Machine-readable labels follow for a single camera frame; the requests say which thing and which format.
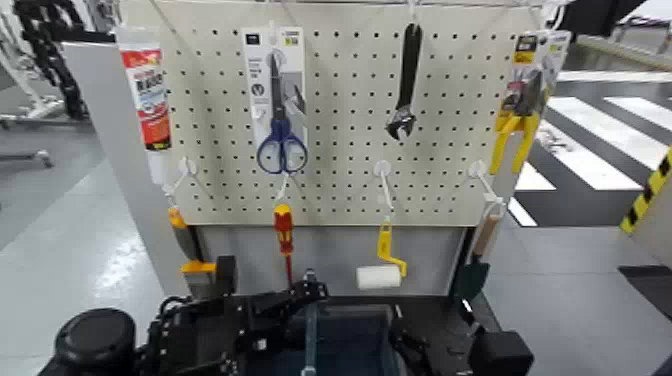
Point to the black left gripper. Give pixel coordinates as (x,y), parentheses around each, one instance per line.
(265,315)

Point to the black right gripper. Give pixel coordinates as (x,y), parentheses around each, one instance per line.
(438,357)

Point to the blue plastic crate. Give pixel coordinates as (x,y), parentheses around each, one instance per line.
(352,336)

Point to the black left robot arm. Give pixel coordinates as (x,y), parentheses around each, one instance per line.
(94,341)

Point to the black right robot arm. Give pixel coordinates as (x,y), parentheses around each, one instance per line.
(498,353)

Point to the grey stand panel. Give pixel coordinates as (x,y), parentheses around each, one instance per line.
(325,252)

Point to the red yellow screwdriver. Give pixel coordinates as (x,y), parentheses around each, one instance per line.
(283,226)

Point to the white zip tie loop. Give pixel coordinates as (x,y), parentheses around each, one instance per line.
(385,207)

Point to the orange grey scraper tool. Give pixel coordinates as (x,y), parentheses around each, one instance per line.
(186,239)

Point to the beige perforated pegboard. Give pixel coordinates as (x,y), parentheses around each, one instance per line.
(341,131)

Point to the white scissors packaging card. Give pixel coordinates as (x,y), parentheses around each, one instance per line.
(252,68)

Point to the yellow black hazard stripe barrier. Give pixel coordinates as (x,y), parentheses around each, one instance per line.
(647,195)

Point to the white red glue tube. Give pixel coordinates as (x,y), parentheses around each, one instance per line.
(149,94)

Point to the white wrench hook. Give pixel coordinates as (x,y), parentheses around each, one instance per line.
(413,11)

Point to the pliers packaging card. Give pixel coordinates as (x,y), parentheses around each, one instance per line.
(556,47)

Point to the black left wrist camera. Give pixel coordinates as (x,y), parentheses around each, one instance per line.
(226,274)

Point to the white metal frame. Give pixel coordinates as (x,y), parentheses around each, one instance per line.
(21,78)

